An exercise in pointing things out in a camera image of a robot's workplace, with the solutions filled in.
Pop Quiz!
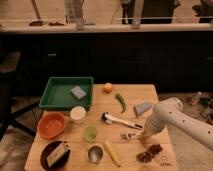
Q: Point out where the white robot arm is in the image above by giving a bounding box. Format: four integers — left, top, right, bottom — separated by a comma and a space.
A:
139, 97, 213, 151

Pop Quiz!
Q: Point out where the brown grape bunch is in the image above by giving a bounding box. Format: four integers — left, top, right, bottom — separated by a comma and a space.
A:
136, 144, 163, 162

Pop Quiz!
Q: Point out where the grey wedge sponge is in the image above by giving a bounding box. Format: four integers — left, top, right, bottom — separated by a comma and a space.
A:
133, 102, 152, 117

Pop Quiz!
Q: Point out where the green chili pepper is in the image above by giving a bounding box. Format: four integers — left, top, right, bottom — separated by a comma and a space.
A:
115, 93, 126, 113

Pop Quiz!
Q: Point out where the small metal cup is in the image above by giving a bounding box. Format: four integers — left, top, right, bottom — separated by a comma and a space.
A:
88, 146, 103, 163

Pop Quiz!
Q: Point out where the green small cup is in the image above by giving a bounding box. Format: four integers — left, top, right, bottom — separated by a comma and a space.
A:
83, 126, 97, 143

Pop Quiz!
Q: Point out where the orange fruit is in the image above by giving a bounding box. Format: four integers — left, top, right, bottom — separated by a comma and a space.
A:
103, 83, 113, 93

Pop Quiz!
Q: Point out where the white cup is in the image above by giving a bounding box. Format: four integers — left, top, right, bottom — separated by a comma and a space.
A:
70, 106, 86, 124

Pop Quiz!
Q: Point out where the grey sponge in tray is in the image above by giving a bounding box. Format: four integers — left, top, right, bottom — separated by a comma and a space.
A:
70, 86, 86, 100

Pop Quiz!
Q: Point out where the beige block in bowl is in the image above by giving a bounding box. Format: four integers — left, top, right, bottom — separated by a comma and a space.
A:
46, 143, 69, 167

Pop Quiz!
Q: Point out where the black bowl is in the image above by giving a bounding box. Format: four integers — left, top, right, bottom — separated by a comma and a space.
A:
40, 141, 70, 171

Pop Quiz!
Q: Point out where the orange bowl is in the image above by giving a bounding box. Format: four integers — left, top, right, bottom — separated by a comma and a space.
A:
37, 112, 66, 139

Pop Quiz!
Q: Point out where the green plastic tray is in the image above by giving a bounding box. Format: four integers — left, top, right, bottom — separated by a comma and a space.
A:
39, 77, 93, 110

